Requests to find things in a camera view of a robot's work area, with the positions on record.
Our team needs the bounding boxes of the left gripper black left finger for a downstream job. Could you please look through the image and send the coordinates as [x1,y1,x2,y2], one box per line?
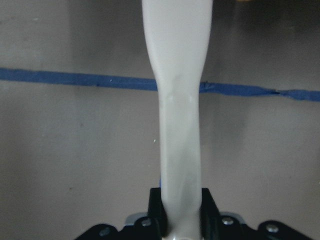
[147,187,168,237]

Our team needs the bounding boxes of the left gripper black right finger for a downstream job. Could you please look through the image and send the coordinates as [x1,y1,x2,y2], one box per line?
[200,188,220,237]

